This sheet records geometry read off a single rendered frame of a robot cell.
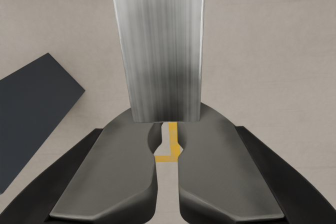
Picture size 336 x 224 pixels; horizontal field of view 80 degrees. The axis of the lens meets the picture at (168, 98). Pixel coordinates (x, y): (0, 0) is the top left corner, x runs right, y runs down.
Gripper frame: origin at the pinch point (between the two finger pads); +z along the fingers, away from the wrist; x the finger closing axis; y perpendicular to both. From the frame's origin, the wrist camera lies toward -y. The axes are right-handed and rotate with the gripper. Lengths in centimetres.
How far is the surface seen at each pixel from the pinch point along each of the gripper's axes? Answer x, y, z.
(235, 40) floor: 27, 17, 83
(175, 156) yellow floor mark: -2, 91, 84
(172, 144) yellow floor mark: -3, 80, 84
